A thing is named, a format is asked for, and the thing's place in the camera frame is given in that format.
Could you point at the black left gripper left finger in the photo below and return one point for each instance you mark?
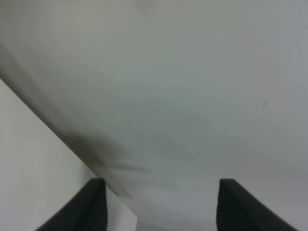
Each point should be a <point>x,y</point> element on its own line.
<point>86,211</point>

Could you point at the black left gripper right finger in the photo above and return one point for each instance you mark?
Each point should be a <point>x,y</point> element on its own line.
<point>239,210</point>

